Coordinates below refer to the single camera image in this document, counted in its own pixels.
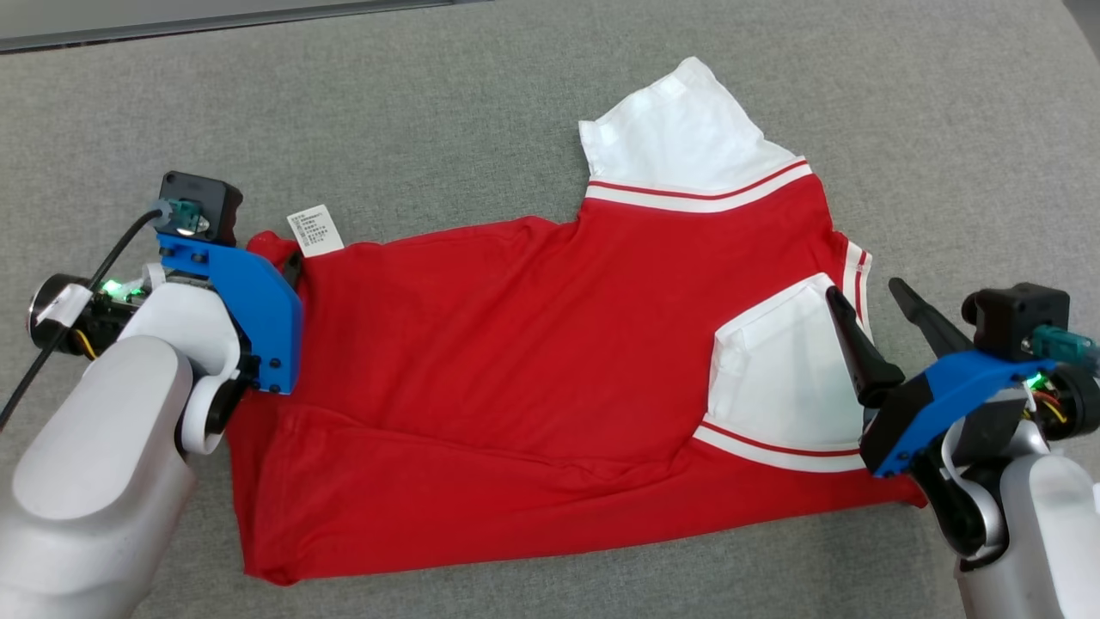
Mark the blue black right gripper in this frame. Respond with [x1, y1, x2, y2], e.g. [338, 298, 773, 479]
[825, 277, 1062, 478]

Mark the black cable teal plug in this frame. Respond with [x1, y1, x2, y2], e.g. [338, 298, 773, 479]
[0, 199, 203, 431]
[1030, 325, 1100, 372]

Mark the grey fabric sofa cushion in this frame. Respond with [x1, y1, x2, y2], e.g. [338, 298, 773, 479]
[0, 0, 1100, 619]

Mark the white left cable tag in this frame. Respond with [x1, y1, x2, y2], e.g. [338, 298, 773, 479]
[34, 284, 93, 328]

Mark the red jersey with white sleeves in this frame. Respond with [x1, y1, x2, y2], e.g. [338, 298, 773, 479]
[225, 56, 929, 587]

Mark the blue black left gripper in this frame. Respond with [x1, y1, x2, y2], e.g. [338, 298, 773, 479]
[157, 234, 303, 396]

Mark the black left cable teal plug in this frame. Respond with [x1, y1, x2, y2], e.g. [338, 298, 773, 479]
[0, 199, 203, 431]

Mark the black right cable teal plug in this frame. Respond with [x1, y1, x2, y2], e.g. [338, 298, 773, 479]
[1030, 325, 1100, 372]

